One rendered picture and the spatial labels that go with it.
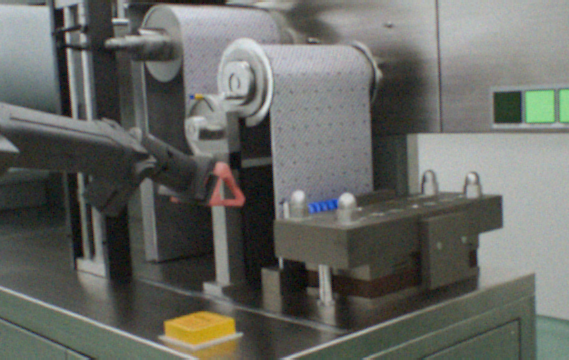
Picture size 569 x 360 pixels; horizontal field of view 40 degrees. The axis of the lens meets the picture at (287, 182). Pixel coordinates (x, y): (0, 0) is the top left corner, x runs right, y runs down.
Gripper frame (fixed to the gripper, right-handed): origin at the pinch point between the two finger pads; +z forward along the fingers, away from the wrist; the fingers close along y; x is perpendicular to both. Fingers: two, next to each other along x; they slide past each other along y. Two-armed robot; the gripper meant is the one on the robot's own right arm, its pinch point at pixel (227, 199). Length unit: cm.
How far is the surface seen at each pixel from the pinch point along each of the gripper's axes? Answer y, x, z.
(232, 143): -7.1, 10.6, 2.1
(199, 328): 13.2, -20.6, -6.5
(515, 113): 25.4, 30.0, 30.7
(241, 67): -4.0, 21.6, -3.7
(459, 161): -155, 118, 250
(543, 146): -105, 125, 246
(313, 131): 0.2, 17.6, 11.9
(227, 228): -7.9, -2.6, 7.9
